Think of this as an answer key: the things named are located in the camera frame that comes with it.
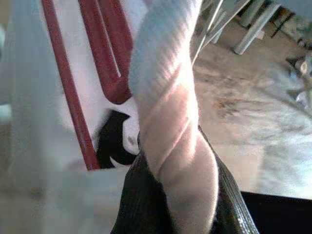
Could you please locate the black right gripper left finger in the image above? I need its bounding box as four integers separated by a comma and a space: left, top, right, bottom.
109, 131, 173, 234

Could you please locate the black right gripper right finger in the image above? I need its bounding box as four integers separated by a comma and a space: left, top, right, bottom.
197, 125, 259, 234

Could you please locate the white sheer garment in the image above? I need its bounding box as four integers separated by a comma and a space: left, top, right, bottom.
128, 0, 220, 234

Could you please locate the black floor object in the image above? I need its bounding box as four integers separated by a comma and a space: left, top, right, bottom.
240, 191, 312, 234

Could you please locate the white table leg frame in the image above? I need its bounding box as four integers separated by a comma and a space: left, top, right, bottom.
192, 0, 283, 65

